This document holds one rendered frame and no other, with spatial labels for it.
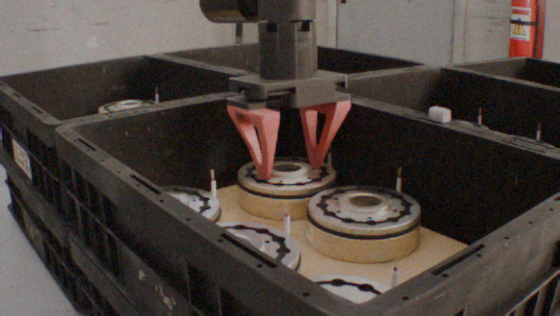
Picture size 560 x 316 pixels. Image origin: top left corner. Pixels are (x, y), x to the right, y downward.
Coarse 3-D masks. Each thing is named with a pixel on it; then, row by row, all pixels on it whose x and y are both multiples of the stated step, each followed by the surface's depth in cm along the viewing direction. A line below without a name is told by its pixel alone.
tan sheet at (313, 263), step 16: (208, 192) 62; (224, 192) 62; (224, 208) 58; (240, 208) 58; (272, 224) 54; (304, 224) 54; (304, 240) 51; (432, 240) 51; (448, 240) 50; (304, 256) 48; (320, 256) 48; (416, 256) 48; (432, 256) 48; (448, 256) 47; (304, 272) 46; (320, 272) 45; (336, 272) 45; (352, 272) 45; (368, 272) 45; (384, 272) 45; (400, 272) 45; (416, 272) 45
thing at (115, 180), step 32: (224, 96) 62; (64, 128) 50; (448, 128) 50; (64, 160) 48; (96, 160) 41; (544, 160) 42; (128, 192) 37; (160, 192) 35; (160, 224) 33; (192, 224) 31; (512, 224) 30; (544, 224) 31; (192, 256) 31; (224, 256) 28; (256, 256) 28; (480, 256) 27; (512, 256) 29; (224, 288) 29; (256, 288) 26; (288, 288) 24; (320, 288) 24; (416, 288) 24; (448, 288) 25; (480, 288) 27
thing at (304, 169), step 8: (280, 160) 61; (288, 160) 61; (272, 168) 59; (280, 168) 60; (296, 168) 60; (304, 168) 59; (272, 176) 57; (280, 176) 57; (288, 176) 57; (296, 176) 57; (304, 176) 58
